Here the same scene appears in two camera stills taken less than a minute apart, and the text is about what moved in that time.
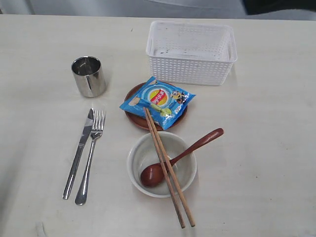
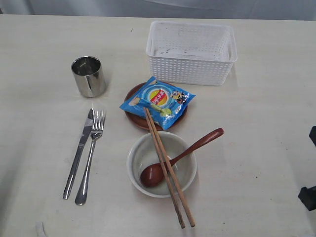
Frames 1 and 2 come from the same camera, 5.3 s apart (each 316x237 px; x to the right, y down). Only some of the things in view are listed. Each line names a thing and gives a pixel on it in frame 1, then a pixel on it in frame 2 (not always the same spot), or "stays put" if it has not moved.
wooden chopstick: [148, 120] stays put
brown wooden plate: [142, 122] → [181, 115]
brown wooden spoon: [153, 174] stays put
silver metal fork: [98, 124] stays put
